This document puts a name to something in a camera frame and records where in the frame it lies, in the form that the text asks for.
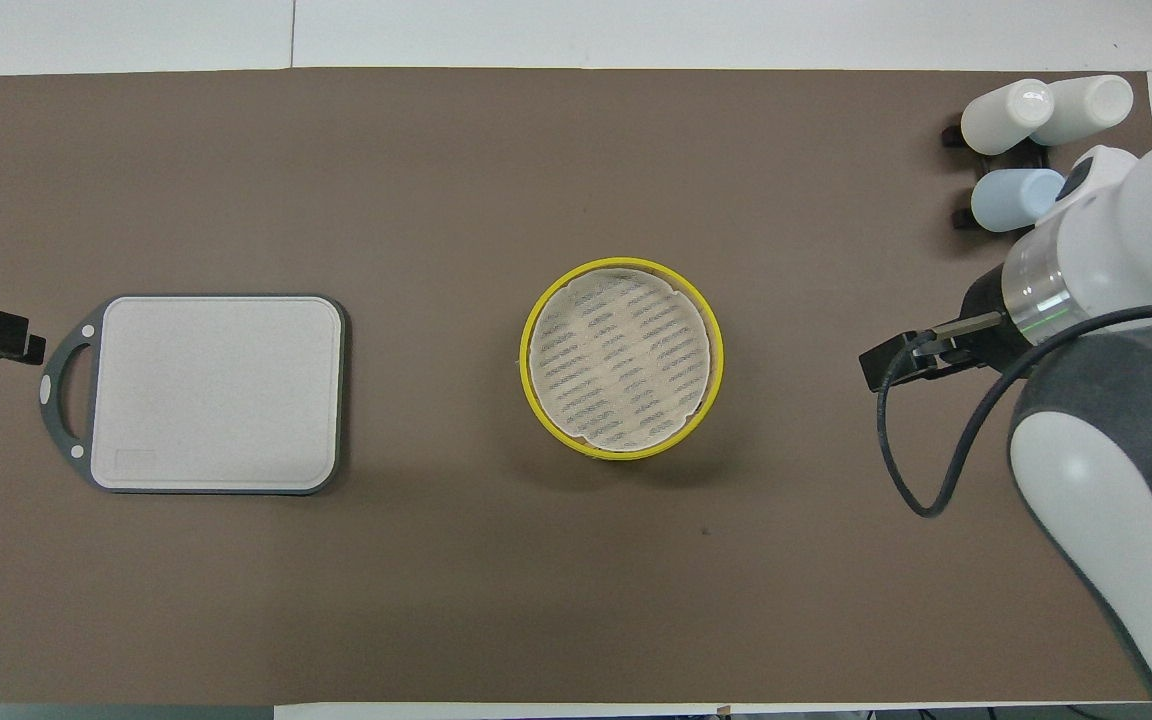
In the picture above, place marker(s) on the yellow steamer lid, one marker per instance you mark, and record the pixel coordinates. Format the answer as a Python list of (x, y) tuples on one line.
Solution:
[(621, 355)]

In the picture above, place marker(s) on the white plastic cup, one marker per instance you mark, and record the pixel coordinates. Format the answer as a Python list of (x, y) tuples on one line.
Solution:
[(1001, 120)]

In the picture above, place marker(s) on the white cup with blue rim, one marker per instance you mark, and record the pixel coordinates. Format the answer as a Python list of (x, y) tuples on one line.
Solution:
[(1091, 105)]

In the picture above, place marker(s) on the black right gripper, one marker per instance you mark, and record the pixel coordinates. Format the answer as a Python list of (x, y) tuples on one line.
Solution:
[(991, 320)]

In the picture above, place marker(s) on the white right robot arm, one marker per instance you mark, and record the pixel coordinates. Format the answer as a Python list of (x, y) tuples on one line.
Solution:
[(1136, 230)]

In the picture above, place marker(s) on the black cup rack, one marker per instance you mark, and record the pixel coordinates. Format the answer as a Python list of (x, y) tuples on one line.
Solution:
[(963, 218)]

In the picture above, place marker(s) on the yellow steamer basket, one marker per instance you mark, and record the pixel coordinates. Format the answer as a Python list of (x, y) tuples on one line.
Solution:
[(626, 456)]

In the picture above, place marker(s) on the brown table mat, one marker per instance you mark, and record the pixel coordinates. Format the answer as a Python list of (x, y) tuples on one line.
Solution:
[(436, 580)]

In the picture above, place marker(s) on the light blue plastic cup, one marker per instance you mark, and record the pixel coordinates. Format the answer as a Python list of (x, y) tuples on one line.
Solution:
[(1011, 200)]

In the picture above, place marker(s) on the grey cutting board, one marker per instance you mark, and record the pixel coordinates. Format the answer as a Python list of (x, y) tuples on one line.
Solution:
[(216, 400)]

